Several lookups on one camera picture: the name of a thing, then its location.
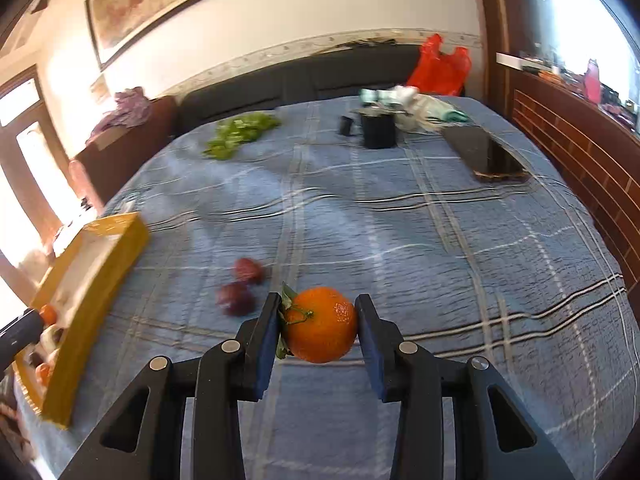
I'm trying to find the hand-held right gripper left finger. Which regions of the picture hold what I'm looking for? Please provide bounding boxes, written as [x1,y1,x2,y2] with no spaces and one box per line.
[59,291,283,480]

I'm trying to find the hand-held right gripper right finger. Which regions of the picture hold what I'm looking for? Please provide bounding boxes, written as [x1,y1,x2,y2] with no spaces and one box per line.
[354,293,576,480]

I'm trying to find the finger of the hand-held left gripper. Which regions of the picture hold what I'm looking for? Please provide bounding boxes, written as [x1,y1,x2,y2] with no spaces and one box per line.
[0,309,43,373]

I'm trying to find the large orange with leaf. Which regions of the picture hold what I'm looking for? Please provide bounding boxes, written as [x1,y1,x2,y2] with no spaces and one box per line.
[276,282,360,364]

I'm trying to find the yellow cardboard box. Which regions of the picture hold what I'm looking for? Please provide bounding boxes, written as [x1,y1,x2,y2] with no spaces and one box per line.
[12,212,151,429]

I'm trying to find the wooden door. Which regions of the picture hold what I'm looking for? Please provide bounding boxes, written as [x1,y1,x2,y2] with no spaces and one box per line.
[0,65,76,286]

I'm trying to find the brown wooden cabinet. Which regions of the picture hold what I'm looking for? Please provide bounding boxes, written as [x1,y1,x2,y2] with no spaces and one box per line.
[70,95,178,211]

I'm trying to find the black box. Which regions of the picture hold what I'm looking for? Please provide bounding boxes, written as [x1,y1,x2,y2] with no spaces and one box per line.
[360,105,397,150]

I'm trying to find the green lettuce leaves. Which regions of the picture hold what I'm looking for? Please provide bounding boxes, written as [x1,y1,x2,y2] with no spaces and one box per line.
[202,112,282,161]

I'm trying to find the black smartphone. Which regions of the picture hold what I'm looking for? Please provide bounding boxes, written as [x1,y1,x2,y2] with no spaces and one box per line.
[442,125,531,183]

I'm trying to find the purple cloth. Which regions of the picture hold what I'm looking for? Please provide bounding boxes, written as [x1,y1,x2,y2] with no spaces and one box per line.
[87,87,153,146]

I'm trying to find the green and white bag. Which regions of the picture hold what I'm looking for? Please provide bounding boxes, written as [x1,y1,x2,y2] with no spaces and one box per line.
[425,97,471,123]

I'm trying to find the white cloth gloves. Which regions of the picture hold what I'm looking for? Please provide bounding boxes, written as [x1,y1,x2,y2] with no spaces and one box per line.
[387,85,436,131]

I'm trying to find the dark padded headboard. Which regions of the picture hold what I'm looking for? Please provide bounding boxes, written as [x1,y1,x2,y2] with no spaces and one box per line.
[177,45,466,131]

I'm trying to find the brown wooden partition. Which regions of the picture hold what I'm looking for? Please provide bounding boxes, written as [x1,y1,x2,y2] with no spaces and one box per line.
[472,0,640,281]

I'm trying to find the red plastic bag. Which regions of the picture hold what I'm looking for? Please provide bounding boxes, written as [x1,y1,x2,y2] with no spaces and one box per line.
[406,34,472,97]

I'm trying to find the pink bottle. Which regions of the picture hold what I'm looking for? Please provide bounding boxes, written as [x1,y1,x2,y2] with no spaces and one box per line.
[582,57,603,103]

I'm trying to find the framed wall painting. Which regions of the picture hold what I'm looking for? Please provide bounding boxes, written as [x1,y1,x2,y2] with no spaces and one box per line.
[85,0,291,71]

